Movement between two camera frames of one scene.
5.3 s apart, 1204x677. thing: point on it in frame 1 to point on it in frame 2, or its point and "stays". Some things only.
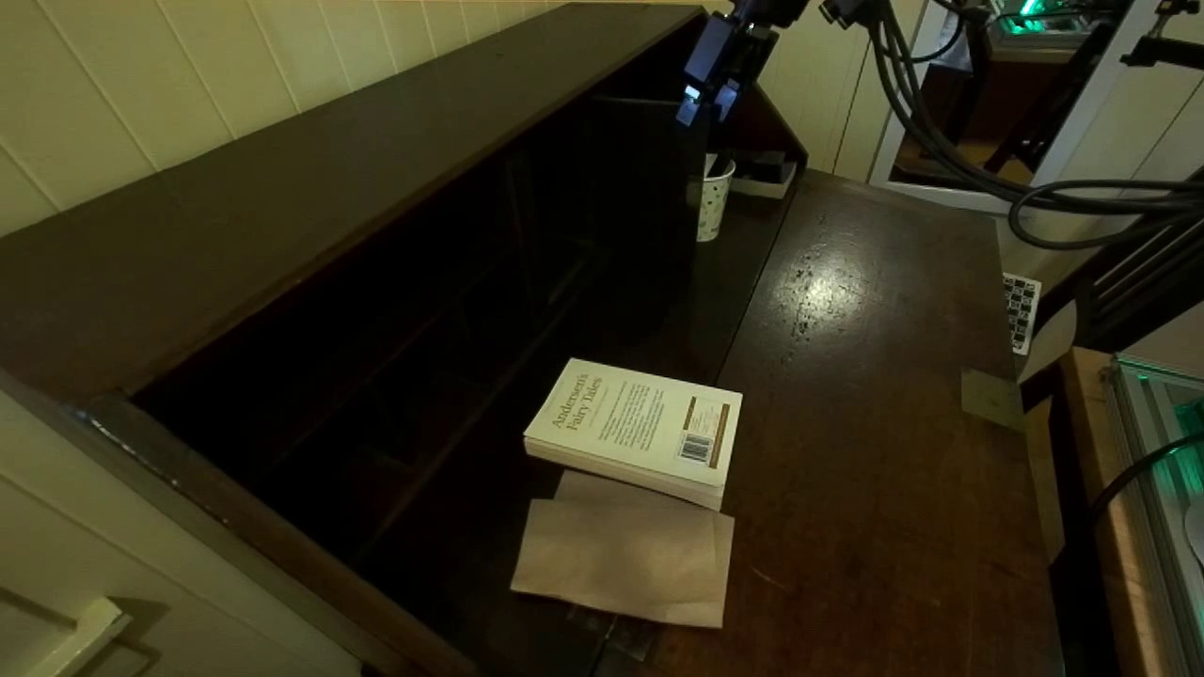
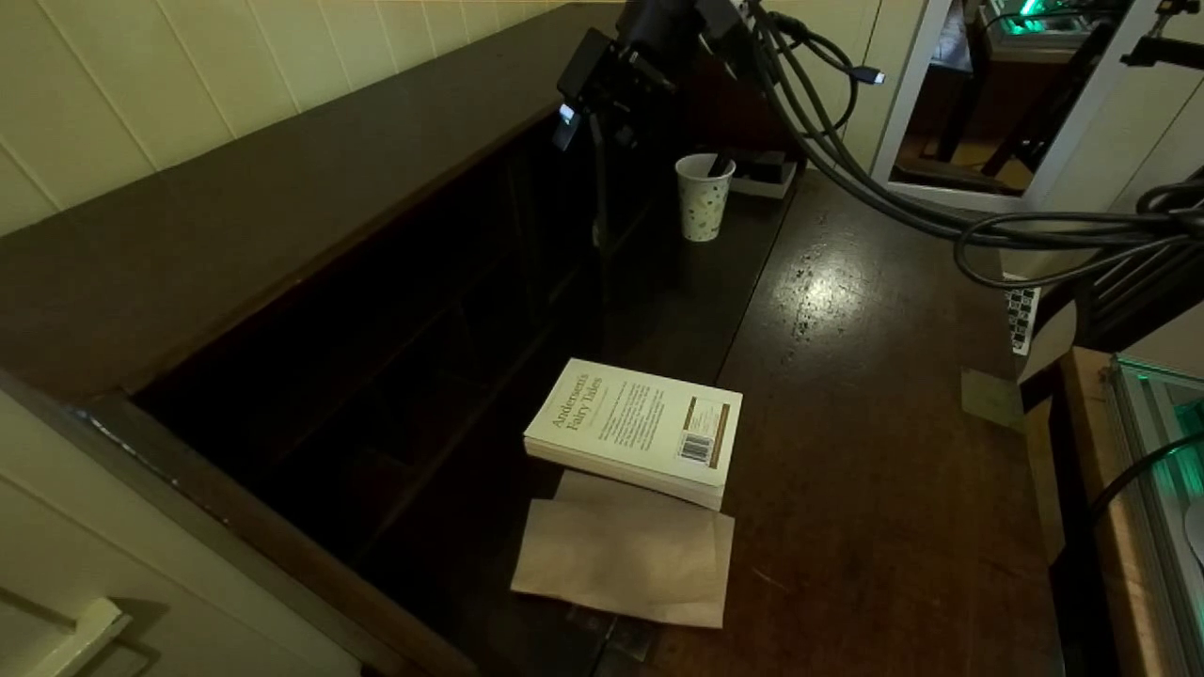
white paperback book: (639, 425) stays
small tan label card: (993, 396) stays
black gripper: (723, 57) to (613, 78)
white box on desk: (771, 172) stays
